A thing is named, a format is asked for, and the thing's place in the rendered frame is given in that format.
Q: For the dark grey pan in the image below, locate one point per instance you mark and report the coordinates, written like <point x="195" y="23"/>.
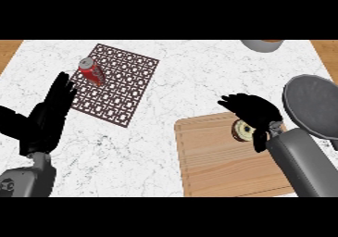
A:
<point x="316" y="108"/>

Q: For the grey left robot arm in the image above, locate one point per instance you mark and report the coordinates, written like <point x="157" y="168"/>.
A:
<point x="25" y="179"/>

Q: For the brown patterned placemat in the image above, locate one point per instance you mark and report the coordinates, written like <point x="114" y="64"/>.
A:
<point x="114" y="84"/>

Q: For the cupcake with pale frosting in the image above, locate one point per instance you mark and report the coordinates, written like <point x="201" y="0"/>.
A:
<point x="242" y="130"/>

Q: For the red can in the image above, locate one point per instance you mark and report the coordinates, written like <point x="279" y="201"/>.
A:
<point x="92" y="71"/>

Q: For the grey bowl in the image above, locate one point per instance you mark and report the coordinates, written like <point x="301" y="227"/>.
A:
<point x="261" y="45"/>

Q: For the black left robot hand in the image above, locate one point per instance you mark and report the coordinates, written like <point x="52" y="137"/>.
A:
<point x="48" y="120"/>

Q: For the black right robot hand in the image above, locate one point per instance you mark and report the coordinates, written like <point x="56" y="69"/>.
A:
<point x="257" y="111"/>

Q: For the wooden cutting board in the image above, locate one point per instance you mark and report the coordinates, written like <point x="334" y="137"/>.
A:
<point x="222" y="160"/>

